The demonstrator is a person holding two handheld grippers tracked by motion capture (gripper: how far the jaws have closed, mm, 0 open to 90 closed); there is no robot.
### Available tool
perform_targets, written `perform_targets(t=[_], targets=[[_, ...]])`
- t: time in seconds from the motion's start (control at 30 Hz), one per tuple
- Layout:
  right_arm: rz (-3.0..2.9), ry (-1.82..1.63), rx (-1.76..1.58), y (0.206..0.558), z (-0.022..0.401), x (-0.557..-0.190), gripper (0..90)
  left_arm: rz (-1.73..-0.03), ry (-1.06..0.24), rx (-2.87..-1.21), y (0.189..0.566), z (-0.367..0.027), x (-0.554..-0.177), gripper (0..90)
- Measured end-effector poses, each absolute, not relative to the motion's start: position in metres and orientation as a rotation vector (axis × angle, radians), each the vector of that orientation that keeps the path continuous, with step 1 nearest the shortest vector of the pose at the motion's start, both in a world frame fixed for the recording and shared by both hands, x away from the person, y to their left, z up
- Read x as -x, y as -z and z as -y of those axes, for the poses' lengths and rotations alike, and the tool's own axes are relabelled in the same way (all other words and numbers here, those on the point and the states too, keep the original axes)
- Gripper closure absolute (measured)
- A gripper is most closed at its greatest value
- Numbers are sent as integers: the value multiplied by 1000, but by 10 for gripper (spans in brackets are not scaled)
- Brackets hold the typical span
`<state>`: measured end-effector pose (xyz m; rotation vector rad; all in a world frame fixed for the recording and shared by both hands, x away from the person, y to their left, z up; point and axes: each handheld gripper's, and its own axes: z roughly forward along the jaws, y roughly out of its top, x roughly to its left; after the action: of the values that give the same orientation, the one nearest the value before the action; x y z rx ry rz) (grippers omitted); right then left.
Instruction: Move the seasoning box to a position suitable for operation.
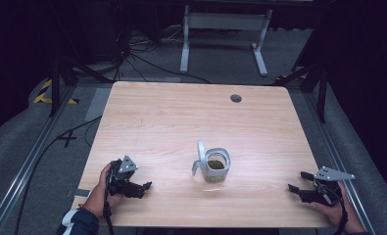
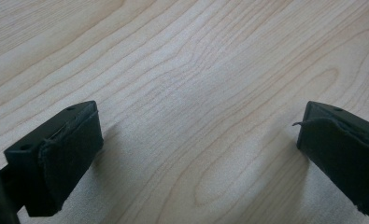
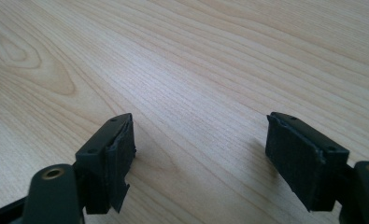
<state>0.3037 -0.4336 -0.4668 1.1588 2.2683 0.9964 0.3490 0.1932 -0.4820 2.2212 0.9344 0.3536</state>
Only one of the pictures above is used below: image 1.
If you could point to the person's left hand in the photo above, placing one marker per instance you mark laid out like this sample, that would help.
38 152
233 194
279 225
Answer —
99 192

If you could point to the white metal desk frame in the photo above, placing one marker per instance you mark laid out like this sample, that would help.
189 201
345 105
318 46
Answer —
225 23

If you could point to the yellow black hazard tape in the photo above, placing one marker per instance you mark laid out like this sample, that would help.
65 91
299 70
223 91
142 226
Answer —
45 94

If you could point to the black metal stand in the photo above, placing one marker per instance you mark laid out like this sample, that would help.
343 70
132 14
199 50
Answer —
55 88
321 91

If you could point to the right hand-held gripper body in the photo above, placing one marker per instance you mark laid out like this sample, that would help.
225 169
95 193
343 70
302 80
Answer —
326 192

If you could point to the green-brown dried leaves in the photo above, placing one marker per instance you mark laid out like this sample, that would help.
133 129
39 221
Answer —
216 164

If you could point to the small grey tape piece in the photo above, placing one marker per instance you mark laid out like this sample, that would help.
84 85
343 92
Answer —
79 193

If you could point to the person's right hand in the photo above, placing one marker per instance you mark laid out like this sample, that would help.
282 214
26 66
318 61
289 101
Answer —
334 212

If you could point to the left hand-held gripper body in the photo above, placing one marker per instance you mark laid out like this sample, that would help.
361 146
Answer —
124 179

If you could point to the aluminium floor rail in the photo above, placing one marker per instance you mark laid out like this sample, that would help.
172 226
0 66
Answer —
27 166
334 156

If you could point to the clear jar with hinged lid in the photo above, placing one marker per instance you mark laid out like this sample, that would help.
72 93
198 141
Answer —
214 174

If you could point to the grey tape strip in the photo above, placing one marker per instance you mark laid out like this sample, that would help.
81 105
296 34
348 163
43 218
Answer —
97 104

